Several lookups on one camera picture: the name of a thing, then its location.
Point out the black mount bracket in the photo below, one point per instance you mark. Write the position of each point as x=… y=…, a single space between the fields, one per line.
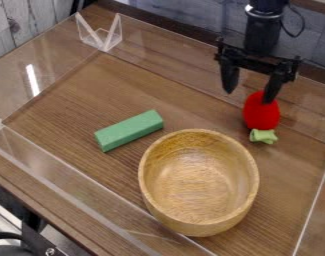
x=41 y=246

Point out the clear acrylic enclosure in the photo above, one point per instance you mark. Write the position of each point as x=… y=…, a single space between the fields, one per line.
x=65 y=89

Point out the wooden bowl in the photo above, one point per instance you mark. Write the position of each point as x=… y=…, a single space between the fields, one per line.
x=199 y=180

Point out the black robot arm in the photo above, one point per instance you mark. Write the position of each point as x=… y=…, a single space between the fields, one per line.
x=256 y=51

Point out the green foam block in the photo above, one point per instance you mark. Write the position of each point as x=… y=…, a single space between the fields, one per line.
x=129 y=130

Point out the red plush strawberry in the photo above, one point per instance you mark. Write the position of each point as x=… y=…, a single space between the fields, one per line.
x=261 y=117

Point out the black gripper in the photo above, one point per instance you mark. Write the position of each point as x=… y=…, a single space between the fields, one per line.
x=233 y=58

